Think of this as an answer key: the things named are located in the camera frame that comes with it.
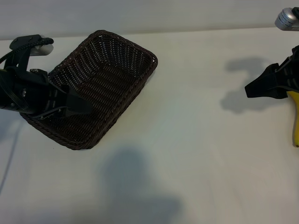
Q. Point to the yellow banana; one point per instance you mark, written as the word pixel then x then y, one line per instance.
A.
pixel 295 112

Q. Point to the dark brown wicker basket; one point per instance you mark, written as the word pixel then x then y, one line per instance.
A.
pixel 109 77

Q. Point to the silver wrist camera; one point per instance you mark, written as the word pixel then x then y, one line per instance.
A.
pixel 42 50
pixel 287 21

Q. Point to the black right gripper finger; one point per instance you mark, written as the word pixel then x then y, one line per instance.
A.
pixel 273 93
pixel 264 81

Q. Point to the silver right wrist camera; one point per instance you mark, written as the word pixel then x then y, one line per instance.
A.
pixel 287 21

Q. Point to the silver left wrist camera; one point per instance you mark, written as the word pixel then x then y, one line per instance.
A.
pixel 42 50

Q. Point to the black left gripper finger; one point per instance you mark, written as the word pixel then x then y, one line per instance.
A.
pixel 77 102
pixel 70 114

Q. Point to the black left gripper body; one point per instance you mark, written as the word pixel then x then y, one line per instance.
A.
pixel 21 91

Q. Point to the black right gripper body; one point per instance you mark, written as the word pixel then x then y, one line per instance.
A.
pixel 292 72

